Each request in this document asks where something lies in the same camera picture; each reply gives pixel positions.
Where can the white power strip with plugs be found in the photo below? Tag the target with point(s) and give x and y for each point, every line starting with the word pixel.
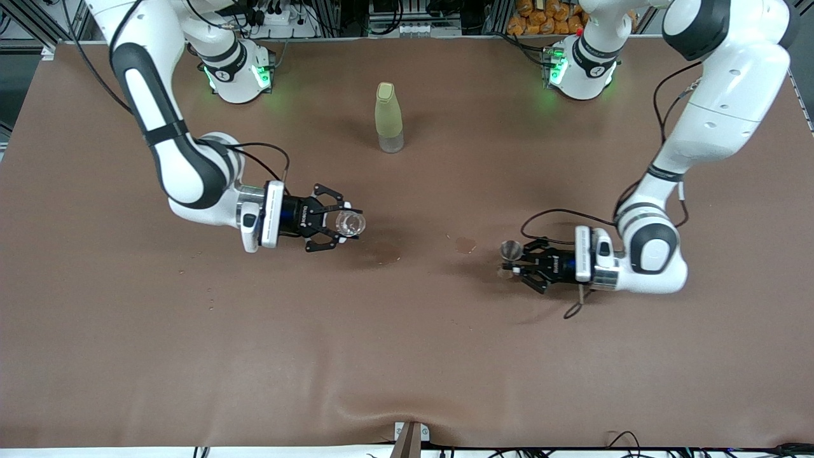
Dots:
pixel 286 16

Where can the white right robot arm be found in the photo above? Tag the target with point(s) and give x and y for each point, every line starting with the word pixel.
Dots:
pixel 184 172

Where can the steel double jigger measuring cup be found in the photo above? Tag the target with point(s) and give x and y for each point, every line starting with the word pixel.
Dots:
pixel 510 249

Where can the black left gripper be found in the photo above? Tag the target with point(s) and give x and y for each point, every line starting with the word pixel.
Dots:
pixel 558 264

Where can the aluminium frame strut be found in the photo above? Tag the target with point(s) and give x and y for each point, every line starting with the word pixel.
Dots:
pixel 38 22

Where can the yellow-green sleeved glass bottle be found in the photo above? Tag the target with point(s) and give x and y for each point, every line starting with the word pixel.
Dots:
pixel 388 114

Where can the spilled liquid puddle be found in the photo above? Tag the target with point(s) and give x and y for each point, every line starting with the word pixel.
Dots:
pixel 466 245
pixel 386 254

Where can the metal table clamp bracket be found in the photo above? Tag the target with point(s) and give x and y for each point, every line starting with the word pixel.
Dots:
pixel 410 442

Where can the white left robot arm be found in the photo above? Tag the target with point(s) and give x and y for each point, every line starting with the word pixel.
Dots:
pixel 718 108

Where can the small clear glass cup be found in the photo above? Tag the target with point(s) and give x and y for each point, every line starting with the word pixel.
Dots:
pixel 351 224

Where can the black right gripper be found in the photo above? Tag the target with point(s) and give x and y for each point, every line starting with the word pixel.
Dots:
pixel 296 216

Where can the white socket strip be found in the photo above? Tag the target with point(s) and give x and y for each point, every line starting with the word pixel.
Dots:
pixel 413 29

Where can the brown table mat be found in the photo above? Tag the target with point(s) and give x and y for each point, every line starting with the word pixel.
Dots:
pixel 407 350

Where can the orange plush toys heap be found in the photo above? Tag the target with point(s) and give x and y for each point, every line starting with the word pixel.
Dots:
pixel 547 18

